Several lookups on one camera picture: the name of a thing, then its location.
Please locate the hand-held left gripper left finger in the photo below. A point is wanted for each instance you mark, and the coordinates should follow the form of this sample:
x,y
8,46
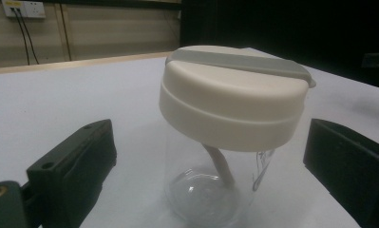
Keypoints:
x,y
73,164

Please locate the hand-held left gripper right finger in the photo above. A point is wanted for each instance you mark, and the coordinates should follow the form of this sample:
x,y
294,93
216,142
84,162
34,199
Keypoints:
x,y
348,164

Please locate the clear cup with cream lid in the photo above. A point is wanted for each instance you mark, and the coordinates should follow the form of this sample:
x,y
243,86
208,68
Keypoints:
x,y
228,104

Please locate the white wall socket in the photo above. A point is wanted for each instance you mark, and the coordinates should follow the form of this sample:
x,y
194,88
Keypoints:
x,y
28,9

